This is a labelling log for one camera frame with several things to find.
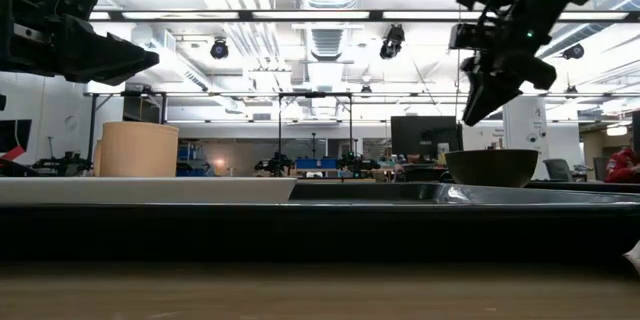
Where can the blue storage bins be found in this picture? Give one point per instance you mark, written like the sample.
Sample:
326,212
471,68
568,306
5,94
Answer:
190,155

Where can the person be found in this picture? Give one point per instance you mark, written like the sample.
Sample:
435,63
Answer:
412,160
625,165

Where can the black bowl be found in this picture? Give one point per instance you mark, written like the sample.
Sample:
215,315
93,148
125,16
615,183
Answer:
492,167

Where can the black background robot arm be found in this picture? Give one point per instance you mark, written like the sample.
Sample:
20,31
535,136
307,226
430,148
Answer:
357,162
62,164
272,164

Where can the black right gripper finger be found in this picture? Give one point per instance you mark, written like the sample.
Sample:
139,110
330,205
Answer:
485,97

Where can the orange paper cup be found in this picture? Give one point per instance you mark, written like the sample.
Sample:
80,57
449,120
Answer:
140,150

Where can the grey cloth napkin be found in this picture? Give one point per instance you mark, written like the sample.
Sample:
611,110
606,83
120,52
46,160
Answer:
634,257

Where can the black aluminium table frame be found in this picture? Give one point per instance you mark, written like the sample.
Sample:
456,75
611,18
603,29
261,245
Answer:
240,15

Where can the grey office chair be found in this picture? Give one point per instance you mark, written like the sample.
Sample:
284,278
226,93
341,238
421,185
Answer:
557,170

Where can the white round plate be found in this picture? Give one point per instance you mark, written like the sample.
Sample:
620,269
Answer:
150,191

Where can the black plastic tray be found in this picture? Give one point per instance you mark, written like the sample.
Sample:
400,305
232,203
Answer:
320,230

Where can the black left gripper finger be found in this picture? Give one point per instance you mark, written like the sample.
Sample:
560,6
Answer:
105,60

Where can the white building pillar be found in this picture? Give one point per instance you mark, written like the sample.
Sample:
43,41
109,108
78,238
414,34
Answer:
525,125

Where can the black computer monitor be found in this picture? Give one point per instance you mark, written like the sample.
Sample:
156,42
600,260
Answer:
422,135

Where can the blue flat box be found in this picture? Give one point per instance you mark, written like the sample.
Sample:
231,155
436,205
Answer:
316,164

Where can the black overhead camera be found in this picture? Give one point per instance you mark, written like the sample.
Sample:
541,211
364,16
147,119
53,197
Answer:
392,40

